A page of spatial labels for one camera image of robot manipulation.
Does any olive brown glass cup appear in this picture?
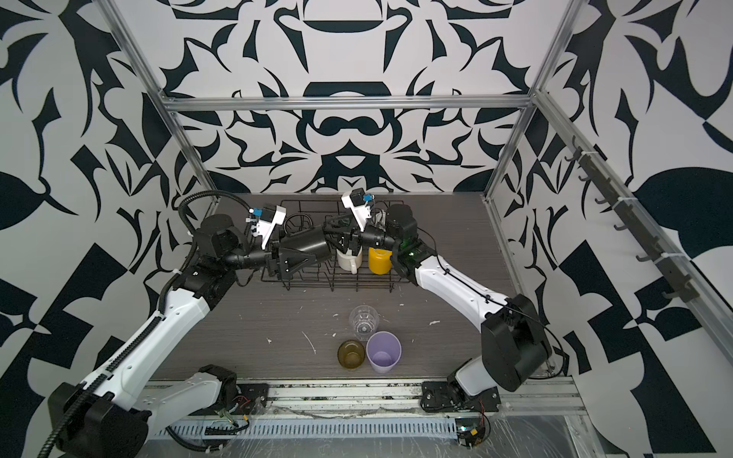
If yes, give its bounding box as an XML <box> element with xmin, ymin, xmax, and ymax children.
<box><xmin>337</xmin><ymin>340</ymin><xmax>366</xmax><ymax>370</ymax></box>

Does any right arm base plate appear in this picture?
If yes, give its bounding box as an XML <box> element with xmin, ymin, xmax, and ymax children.
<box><xmin>419</xmin><ymin>381</ymin><xmax>501</xmax><ymax>413</ymax></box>

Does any black wire dish rack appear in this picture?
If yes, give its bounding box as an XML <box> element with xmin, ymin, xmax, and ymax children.
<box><xmin>260</xmin><ymin>198</ymin><xmax>408</xmax><ymax>292</ymax></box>

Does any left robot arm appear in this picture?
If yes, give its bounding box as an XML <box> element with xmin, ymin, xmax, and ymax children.
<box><xmin>39</xmin><ymin>190</ymin><xmax>294</xmax><ymax>457</ymax></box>

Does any black mug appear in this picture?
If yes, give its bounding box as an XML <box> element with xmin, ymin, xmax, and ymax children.
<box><xmin>280</xmin><ymin>213</ymin><xmax>331</xmax><ymax>263</ymax></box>

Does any purple plastic cup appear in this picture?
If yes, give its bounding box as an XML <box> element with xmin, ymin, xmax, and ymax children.
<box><xmin>366</xmin><ymin>331</ymin><xmax>403</xmax><ymax>374</ymax></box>

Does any white cable duct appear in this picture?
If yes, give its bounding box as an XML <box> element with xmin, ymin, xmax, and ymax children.
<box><xmin>172</xmin><ymin>417</ymin><xmax>458</xmax><ymax>440</ymax></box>

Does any small circuit board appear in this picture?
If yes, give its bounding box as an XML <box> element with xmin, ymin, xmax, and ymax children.
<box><xmin>455</xmin><ymin>416</ymin><xmax>491</xmax><ymax>448</ymax></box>

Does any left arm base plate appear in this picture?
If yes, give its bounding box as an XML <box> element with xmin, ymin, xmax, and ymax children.
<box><xmin>223</xmin><ymin>383</ymin><xmax>269</xmax><ymax>415</ymax></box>

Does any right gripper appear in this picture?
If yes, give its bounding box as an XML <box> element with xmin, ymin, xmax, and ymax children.
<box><xmin>325</xmin><ymin>212</ymin><xmax>408</xmax><ymax>260</ymax></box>

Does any clear glass cup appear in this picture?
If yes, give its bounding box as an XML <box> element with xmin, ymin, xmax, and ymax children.
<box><xmin>349</xmin><ymin>305</ymin><xmax>380</xmax><ymax>343</ymax></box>

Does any yellow mug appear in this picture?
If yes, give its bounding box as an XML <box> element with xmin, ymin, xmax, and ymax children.
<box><xmin>368</xmin><ymin>248</ymin><xmax>392</xmax><ymax>275</ymax></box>

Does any wall hook rail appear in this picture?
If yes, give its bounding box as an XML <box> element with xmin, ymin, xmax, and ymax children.
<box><xmin>568</xmin><ymin>139</ymin><xmax>700</xmax><ymax>303</ymax></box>

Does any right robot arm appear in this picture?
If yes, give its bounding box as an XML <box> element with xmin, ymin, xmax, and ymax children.
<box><xmin>323</xmin><ymin>204</ymin><xmax>553</xmax><ymax>397</ymax></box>

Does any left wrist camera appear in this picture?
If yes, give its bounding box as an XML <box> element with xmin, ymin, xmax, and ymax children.
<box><xmin>246</xmin><ymin>204</ymin><xmax>286</xmax><ymax>250</ymax></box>

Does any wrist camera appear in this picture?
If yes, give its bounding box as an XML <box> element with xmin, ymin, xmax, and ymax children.
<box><xmin>246</xmin><ymin>204</ymin><xmax>286</xmax><ymax>250</ymax></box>
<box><xmin>341</xmin><ymin>188</ymin><xmax>373</xmax><ymax>232</ymax></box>

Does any red inside white mug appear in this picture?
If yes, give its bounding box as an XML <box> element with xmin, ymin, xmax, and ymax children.
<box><xmin>336</xmin><ymin>248</ymin><xmax>363</xmax><ymax>275</ymax></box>

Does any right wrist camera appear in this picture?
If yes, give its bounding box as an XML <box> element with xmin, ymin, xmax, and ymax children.
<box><xmin>341</xmin><ymin>188</ymin><xmax>373</xmax><ymax>232</ymax></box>

